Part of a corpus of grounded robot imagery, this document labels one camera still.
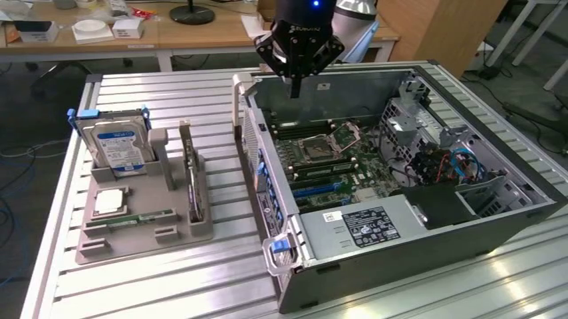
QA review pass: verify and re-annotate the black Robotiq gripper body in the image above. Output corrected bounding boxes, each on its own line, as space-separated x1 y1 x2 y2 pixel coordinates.
271 0 334 78

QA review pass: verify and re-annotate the cardboard box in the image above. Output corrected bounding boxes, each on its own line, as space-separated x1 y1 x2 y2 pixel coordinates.
256 0 279 21

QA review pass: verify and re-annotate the wooden desk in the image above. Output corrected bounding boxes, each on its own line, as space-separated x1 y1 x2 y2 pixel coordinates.
0 0 401 64

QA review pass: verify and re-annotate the black round lamp base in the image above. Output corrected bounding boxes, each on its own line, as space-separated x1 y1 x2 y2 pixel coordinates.
168 0 216 25

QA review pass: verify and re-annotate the wooden cabinet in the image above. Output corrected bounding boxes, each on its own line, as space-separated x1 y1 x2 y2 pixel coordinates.
375 0 510 73

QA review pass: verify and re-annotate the metal socket cover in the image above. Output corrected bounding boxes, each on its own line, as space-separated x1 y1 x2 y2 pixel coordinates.
330 121 363 156

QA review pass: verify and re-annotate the metal disk bay cage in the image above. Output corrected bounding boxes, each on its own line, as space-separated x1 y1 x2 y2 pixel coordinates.
379 78 445 149

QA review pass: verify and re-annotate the CPU socket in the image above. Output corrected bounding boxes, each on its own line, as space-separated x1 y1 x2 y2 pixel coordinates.
297 132 343 164

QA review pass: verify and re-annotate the small white labelled box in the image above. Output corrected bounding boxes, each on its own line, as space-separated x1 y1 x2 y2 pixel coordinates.
111 17 146 39

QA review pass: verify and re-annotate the installed RAM stick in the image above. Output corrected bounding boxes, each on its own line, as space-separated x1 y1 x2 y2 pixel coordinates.
287 159 357 177

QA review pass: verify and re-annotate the black power adapter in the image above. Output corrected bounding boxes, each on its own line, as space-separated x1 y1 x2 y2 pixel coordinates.
476 65 501 81

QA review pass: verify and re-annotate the green motherboard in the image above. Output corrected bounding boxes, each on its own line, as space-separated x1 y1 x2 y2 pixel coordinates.
266 112 412 213

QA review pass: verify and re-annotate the blue expansion slot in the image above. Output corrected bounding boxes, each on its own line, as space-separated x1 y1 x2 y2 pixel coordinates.
290 181 339 197

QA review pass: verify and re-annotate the graphics card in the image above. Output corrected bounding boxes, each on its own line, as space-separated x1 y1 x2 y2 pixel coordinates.
178 120 210 224

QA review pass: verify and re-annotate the black office chair base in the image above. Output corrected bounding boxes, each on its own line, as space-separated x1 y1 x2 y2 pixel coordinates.
25 60 95 99

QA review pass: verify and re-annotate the black and white box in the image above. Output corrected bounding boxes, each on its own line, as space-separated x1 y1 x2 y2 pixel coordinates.
12 20 59 43

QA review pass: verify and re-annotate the grey power supply unit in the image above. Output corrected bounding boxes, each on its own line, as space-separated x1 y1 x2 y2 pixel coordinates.
299 195 428 262

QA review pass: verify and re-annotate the grey lower disk bay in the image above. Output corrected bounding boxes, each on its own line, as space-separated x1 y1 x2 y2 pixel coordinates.
453 175 534 221

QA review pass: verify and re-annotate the silver CPU chip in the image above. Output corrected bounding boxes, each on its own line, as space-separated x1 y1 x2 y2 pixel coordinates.
91 188 131 216

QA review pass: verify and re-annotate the green RAM stick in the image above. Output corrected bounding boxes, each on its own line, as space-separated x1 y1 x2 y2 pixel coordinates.
87 208 175 228

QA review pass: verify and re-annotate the grey parts rack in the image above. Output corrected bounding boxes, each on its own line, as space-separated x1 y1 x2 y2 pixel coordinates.
75 119 215 266

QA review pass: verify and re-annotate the open black PC case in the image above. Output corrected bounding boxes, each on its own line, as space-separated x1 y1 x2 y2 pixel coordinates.
231 64 568 315

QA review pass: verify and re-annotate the white square box with ring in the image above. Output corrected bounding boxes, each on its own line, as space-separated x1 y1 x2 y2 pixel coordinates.
69 18 116 45

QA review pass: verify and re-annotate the black wire bundle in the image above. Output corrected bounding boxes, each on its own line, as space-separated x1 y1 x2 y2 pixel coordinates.
389 154 428 187

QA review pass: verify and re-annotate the red wire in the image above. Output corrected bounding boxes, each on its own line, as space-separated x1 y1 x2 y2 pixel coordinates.
430 152 445 183

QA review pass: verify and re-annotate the hard disk with blue bracket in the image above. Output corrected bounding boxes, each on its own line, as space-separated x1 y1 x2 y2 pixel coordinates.
64 104 155 177

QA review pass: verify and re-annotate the blue SATA wire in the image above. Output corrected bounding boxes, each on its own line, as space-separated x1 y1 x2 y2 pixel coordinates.
448 148 485 182

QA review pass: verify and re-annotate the white desk frame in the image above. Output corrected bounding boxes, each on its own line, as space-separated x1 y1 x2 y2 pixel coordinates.
485 0 568 91

